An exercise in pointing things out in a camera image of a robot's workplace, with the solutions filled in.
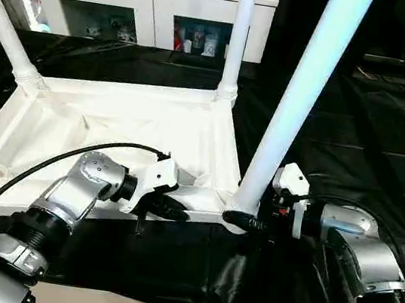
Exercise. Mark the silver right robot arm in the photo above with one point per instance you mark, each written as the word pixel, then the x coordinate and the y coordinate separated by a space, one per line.
pixel 370 256

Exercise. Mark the white plastic table top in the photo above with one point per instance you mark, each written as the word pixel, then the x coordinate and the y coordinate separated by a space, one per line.
pixel 97 116

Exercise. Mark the black work surface mat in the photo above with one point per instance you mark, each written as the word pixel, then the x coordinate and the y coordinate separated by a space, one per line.
pixel 171 261

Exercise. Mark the white plastic table leg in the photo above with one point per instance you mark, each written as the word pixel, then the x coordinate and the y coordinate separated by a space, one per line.
pixel 305 79
pixel 7 31
pixel 239 31

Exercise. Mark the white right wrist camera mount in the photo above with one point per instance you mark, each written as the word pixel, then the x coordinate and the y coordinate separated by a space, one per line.
pixel 293 180

